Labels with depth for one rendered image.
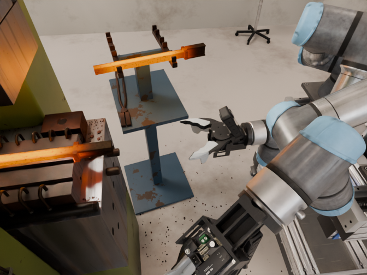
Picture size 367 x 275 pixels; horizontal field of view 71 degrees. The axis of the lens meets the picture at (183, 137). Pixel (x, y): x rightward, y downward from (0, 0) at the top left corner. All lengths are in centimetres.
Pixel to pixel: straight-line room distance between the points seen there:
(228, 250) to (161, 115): 89
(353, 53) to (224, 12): 300
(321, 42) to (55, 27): 343
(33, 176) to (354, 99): 74
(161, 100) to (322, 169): 97
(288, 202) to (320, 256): 122
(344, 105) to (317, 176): 20
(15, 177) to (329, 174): 71
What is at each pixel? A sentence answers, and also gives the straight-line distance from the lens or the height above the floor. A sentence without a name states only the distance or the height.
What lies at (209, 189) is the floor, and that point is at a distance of 181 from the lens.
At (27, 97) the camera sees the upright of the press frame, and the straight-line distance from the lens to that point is 96.
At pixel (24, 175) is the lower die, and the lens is 79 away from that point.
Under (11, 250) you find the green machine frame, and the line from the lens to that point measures 77.
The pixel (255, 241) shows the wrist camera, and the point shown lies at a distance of 39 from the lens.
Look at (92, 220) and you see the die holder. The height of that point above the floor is 89.
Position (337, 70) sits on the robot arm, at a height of 97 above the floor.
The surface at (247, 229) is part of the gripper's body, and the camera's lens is 36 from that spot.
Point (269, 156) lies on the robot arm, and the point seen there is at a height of 89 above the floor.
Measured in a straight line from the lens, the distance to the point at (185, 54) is 104.
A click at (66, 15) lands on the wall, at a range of 377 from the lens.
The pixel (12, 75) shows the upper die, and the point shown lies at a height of 130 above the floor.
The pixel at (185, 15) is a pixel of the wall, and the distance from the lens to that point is 364.
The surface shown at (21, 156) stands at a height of 101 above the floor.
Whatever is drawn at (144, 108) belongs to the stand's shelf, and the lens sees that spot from 120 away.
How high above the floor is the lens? 155
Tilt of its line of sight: 48 degrees down
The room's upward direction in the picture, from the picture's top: straight up
